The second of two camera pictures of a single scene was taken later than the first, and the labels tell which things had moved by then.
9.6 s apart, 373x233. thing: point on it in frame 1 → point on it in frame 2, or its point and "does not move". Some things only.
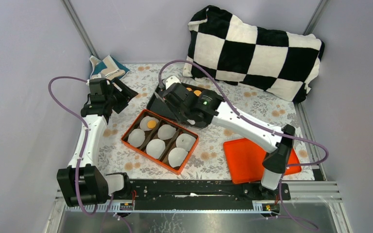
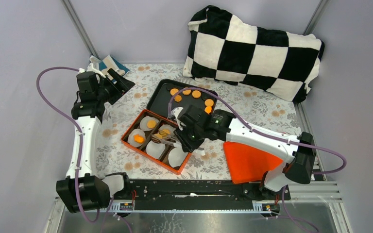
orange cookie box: [161, 141] does not move
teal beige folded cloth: [108, 68] does not move
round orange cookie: [151, 124] does not move
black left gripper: [127, 92] → [123, 85]
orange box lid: [245, 157] does not move
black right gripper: [184, 118] → [187, 146]
